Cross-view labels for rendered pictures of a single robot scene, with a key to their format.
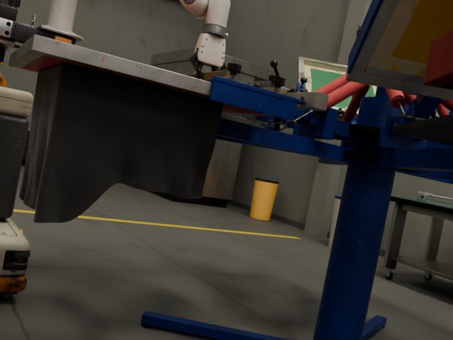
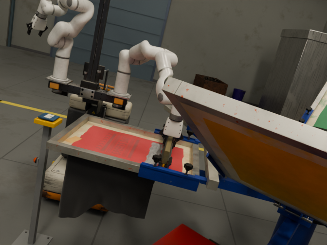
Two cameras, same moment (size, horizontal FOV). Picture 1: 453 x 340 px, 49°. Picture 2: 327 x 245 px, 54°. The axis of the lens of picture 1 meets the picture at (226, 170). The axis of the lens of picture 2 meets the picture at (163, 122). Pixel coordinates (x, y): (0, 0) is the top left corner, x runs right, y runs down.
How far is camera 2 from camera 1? 1.14 m
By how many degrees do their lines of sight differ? 34
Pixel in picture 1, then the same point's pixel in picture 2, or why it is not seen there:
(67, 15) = (121, 86)
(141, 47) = (280, 20)
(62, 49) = (59, 148)
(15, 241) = not seen: hidden behind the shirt
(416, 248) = not seen: outside the picture
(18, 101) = (120, 112)
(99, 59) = (76, 153)
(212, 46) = (172, 127)
